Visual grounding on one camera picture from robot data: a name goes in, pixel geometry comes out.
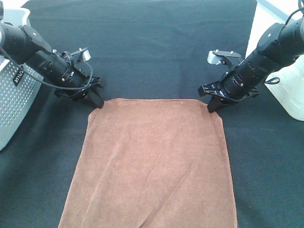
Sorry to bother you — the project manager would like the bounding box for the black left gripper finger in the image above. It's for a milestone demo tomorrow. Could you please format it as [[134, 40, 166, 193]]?
[[80, 89, 104, 108]]

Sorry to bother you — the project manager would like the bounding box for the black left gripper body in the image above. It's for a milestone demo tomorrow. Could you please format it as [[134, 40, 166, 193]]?
[[54, 61, 103, 100]]

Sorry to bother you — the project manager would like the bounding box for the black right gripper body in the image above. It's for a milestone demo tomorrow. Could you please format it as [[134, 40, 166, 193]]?
[[198, 71, 259, 104]]

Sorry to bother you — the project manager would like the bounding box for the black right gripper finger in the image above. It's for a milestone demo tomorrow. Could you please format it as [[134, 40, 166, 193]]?
[[207, 96, 232, 113]]

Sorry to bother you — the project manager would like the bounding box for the brown towel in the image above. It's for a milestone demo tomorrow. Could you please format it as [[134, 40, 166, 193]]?
[[59, 99, 238, 228]]

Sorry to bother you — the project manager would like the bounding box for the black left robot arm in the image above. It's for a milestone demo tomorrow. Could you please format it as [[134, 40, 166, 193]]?
[[0, 22, 104, 108]]

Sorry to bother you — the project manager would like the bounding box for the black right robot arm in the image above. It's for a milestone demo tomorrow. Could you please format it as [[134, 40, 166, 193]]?
[[198, 18, 304, 113]]

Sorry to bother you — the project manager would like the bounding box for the white perforated laundry basket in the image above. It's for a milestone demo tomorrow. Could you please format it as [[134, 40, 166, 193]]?
[[0, 8, 43, 151]]

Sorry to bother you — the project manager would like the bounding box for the white plastic storage bin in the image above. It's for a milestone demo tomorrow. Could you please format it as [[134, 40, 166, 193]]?
[[245, 0, 304, 121]]

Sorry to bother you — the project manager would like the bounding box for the black table cloth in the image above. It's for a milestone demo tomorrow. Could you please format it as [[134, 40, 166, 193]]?
[[0, 0, 304, 228]]

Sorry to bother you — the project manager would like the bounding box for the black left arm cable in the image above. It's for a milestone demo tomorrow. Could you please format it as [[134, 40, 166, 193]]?
[[0, 45, 95, 92]]

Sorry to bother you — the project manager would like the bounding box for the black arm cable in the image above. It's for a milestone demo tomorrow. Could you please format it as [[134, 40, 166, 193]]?
[[0, 45, 95, 92], [265, 4, 304, 85]]

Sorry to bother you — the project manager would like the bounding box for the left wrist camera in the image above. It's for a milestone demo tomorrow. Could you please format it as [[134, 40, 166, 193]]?
[[71, 47, 91, 62]]

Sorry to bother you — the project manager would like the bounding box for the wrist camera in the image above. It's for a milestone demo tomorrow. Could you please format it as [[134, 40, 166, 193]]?
[[71, 47, 91, 62], [207, 49, 243, 67]]

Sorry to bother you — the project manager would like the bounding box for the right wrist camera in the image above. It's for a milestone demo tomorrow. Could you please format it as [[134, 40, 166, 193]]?
[[207, 49, 243, 67]]

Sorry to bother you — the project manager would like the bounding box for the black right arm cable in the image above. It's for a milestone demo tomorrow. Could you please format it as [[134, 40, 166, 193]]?
[[265, 4, 304, 85]]

